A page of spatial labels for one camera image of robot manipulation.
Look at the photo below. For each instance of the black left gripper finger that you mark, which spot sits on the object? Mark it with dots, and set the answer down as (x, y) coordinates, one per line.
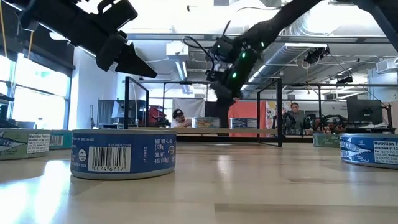
(133, 65)

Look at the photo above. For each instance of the teal yellowfin tuna can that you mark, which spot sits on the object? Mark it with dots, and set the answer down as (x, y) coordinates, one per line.
(65, 140)
(206, 123)

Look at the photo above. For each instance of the dark blue albacore tuna can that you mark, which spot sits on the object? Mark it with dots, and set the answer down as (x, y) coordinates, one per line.
(244, 123)
(140, 155)
(360, 152)

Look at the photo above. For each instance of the green tuna can silver lid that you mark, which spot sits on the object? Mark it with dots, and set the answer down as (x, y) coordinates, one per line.
(326, 140)
(18, 146)

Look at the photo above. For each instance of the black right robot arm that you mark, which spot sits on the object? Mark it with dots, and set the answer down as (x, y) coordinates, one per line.
(280, 21)

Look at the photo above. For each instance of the black background robot arm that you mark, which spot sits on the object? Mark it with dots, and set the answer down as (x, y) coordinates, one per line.
(329, 121)

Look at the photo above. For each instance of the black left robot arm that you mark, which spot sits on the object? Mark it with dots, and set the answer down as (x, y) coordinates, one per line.
(46, 15)

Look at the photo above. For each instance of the orange hanging cloth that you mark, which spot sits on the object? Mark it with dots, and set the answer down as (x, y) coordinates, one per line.
(248, 109)

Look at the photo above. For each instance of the black cloth panel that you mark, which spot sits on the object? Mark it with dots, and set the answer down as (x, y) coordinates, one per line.
(214, 119)

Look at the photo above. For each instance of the long white ceiling light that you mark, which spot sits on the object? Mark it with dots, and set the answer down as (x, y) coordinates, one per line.
(59, 36)

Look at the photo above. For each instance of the white hanging cloth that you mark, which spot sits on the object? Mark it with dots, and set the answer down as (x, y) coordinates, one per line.
(192, 107)

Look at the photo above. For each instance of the white ceiling light box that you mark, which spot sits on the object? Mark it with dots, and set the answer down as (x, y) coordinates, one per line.
(177, 51)

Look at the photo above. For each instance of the colourful patterned cloth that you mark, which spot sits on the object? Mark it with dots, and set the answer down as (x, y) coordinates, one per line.
(271, 113)

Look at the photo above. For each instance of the person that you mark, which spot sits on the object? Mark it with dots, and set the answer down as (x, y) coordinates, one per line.
(180, 119)
(297, 119)

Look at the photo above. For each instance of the dark grey partition panel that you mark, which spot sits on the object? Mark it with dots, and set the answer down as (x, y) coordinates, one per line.
(105, 113)

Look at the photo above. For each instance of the large bright window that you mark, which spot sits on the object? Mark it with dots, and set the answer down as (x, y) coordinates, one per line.
(40, 105)

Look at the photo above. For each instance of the small black ceiling device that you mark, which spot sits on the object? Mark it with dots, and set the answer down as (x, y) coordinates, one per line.
(345, 80)

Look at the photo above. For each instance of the black computer monitor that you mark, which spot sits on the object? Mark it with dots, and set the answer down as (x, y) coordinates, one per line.
(363, 112)

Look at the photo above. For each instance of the black standing desk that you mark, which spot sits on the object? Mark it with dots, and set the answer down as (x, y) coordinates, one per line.
(370, 129)

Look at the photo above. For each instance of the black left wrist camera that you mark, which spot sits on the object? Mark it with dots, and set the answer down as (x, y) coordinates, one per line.
(121, 12)

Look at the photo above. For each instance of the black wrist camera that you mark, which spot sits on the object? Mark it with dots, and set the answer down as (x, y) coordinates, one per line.
(121, 12)
(222, 48)

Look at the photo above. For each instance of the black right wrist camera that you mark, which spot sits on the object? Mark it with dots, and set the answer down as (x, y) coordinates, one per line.
(222, 48)

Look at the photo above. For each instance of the silver ceiling air duct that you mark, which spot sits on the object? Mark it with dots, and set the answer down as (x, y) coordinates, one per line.
(280, 59)

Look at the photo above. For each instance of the black aluminium table frame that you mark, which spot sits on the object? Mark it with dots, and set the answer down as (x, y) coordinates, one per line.
(298, 140)

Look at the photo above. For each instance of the black metal background frame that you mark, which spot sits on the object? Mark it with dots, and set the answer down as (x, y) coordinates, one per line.
(319, 105)

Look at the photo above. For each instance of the black ceiling camera rig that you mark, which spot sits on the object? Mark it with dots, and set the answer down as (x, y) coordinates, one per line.
(315, 55)

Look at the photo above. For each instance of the white wall air conditioner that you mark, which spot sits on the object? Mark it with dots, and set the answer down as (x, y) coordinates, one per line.
(387, 65)

